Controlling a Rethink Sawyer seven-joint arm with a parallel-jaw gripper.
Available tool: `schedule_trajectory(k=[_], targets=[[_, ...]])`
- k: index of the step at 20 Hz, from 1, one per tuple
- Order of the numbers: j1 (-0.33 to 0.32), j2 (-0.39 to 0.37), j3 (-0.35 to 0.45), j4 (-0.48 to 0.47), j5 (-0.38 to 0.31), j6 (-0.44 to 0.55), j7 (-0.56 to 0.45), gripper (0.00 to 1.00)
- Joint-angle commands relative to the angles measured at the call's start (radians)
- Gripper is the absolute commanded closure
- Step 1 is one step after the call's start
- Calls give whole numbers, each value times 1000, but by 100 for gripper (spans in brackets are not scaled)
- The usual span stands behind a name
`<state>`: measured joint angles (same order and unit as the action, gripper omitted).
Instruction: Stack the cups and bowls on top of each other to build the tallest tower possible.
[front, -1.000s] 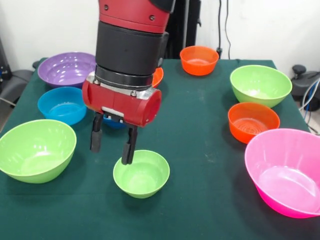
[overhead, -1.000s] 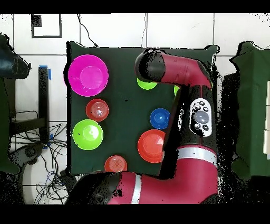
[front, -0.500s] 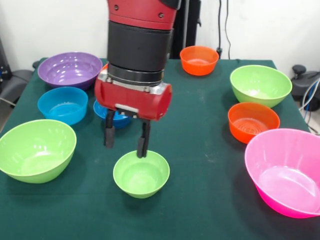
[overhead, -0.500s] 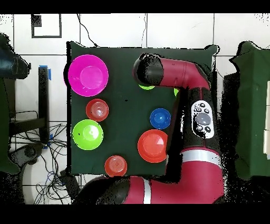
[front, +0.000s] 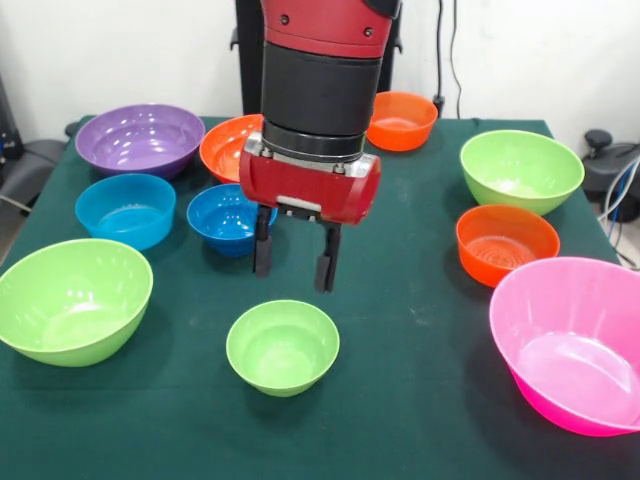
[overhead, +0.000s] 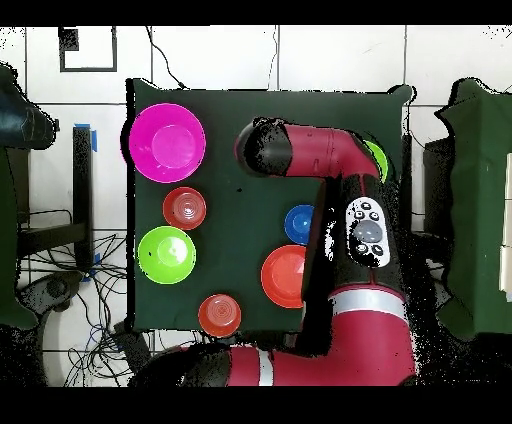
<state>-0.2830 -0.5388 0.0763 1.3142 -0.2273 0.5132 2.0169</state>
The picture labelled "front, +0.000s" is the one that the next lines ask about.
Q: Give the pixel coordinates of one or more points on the small green bowl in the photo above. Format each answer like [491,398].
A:
[282,350]

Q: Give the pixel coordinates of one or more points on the small dark blue bowl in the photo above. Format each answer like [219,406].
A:
[220,220]

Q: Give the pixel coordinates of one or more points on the black office chair base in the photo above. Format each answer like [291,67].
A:
[30,170]
[600,170]

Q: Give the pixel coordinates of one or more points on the purple bowl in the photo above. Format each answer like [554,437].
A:
[140,145]

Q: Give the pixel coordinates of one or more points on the large pink bowl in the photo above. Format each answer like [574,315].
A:
[565,340]

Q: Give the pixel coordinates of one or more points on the large orange bowl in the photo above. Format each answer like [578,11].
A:
[225,150]

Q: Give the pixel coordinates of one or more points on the light blue translucent bowl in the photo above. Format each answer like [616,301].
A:
[125,215]

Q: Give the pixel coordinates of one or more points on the small translucent orange bowl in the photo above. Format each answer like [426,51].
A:
[500,245]
[405,125]

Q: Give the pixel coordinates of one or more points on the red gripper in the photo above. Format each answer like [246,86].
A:
[305,187]

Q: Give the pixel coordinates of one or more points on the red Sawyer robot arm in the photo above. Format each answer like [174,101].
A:
[320,85]

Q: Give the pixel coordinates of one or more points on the black equipment stand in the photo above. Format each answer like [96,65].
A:
[5,125]

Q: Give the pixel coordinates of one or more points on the dark green table cloth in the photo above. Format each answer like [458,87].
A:
[400,350]

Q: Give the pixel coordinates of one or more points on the large green bowl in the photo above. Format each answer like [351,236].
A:
[520,170]
[75,300]

